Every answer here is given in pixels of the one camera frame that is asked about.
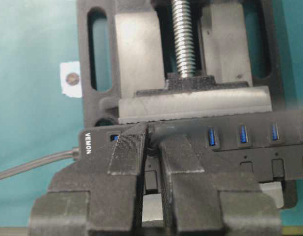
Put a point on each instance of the white paper marker tag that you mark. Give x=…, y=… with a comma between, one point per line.
x=70, y=79

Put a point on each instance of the black USB hub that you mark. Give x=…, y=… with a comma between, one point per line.
x=267, y=145

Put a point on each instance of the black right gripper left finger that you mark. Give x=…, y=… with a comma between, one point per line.
x=101, y=194

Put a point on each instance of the steel vise screw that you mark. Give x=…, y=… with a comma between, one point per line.
x=183, y=38

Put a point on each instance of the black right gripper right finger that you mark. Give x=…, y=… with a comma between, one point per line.
x=204, y=194

